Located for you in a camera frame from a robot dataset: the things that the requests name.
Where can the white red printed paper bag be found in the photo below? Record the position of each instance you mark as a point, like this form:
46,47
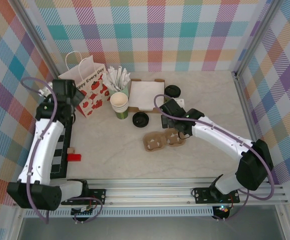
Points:
92,75

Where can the small wooden block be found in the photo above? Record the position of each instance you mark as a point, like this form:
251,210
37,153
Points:
71,150

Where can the black plastic coffee lid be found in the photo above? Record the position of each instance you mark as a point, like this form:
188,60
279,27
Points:
173,90
140,119

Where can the brown cardboard napkin tray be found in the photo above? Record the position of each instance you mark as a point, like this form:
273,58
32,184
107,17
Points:
145,109

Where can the white wrapped paper straw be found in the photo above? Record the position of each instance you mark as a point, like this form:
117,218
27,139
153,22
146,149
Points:
124,75
107,81
111,72
120,72

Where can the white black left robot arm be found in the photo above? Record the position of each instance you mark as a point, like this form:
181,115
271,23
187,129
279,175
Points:
40,150

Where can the white napkin stack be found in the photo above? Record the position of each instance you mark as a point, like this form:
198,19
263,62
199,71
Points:
147,93

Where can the red block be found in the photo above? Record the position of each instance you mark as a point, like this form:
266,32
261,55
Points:
74,157

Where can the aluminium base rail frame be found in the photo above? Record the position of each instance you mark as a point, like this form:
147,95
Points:
147,192

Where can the aluminium side rail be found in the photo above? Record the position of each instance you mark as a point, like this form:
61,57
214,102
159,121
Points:
240,95

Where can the stacked green paper cups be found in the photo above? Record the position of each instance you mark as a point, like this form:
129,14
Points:
121,115

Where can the brown cardboard cup carrier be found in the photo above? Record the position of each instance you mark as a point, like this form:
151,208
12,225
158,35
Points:
155,141

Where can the black silver checkerboard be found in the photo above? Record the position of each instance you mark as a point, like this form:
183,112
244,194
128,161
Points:
60,155

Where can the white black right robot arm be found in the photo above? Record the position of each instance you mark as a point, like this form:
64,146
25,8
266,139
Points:
222,137

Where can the small circuit board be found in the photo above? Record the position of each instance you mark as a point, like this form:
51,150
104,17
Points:
223,209
83,212

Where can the aluminium frame post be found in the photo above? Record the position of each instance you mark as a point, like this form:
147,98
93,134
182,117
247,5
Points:
255,37
36,37

